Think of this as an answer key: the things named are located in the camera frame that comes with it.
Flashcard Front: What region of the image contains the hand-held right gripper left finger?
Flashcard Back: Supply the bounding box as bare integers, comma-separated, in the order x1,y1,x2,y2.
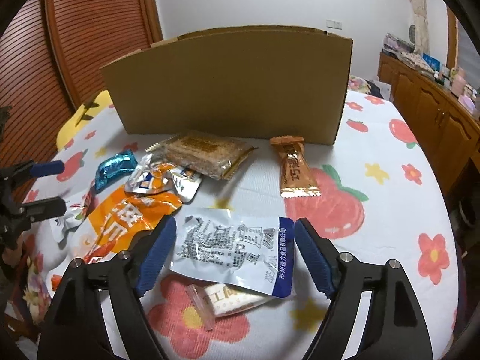
37,217,178,360

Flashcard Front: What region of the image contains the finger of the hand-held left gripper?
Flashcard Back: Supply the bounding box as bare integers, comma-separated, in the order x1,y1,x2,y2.
15,197,68,224
0,159,65,181

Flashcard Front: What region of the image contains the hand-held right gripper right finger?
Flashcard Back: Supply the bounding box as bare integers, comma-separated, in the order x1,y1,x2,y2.
294,217,437,360

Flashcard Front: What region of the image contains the silver snack packet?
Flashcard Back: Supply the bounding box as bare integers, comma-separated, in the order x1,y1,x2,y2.
49,189,94,242

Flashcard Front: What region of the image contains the white snack packet blue edge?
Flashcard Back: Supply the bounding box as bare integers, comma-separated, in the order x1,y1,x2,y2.
167,207,297,298

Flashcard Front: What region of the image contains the silver orange snack pouch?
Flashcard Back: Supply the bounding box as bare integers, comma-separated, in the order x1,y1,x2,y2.
125,154,203,205

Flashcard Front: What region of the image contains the clear cracker packet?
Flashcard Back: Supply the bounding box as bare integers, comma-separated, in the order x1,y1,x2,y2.
145,130,259,181

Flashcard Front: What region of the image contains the brown cardboard box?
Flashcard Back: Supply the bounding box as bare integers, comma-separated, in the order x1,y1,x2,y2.
99,25,354,147

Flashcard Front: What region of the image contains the large orange snack packet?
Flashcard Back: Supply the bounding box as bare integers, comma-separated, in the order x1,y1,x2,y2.
83,185,183,265

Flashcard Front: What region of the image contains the floral tablecloth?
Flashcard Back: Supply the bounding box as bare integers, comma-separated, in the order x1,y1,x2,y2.
11,82,462,360

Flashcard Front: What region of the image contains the blue candy packet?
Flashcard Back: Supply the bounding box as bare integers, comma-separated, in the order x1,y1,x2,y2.
94,149,137,192

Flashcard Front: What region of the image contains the small white pastry packet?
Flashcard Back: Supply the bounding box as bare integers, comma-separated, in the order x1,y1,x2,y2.
186,283,271,331

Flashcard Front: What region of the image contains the brown candy packet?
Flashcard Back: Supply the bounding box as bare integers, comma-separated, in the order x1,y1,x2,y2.
269,136,322,198

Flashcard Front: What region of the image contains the wooden louvered door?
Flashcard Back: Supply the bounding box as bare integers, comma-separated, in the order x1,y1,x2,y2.
0,0,164,166

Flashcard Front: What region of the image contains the wooden cabinet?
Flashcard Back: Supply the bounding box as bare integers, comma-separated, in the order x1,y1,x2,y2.
377,50,480,166

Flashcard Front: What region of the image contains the folded floral cloth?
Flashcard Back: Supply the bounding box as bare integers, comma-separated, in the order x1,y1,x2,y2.
397,50,425,70

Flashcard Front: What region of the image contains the assorted cabinet clutter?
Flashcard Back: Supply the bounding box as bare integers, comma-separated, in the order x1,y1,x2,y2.
431,64,480,117

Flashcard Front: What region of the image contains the folded purple cloth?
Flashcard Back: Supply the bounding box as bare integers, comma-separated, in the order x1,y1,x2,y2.
382,34,415,54

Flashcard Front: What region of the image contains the pale floral curtain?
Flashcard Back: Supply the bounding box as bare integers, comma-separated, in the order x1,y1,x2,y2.
403,0,430,55

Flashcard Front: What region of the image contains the wooden window frame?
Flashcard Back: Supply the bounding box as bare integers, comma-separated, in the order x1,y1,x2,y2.
446,5,464,68

